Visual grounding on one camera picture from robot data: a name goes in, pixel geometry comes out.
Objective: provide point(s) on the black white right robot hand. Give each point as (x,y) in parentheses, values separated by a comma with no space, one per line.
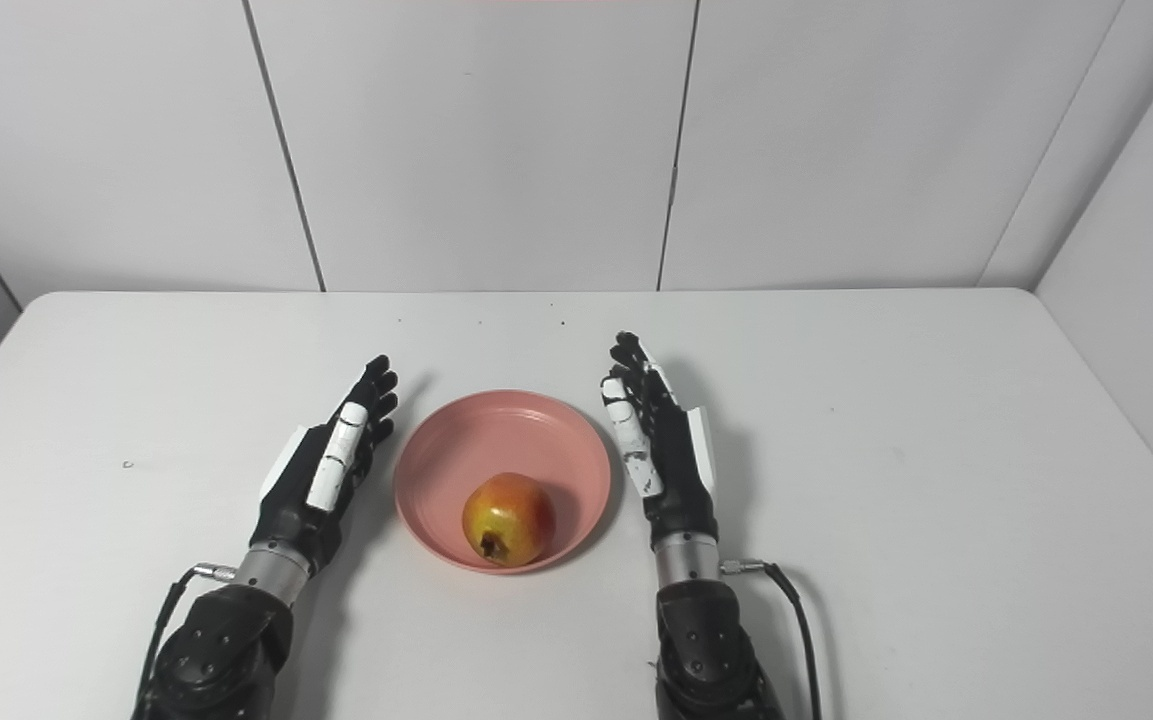
(676,480)

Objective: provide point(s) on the pink round plate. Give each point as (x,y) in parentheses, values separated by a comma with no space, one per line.
(516,440)

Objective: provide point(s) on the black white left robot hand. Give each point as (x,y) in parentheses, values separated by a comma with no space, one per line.
(301,500)

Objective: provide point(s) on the red yellow pomegranate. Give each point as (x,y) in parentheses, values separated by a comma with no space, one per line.
(508,518)

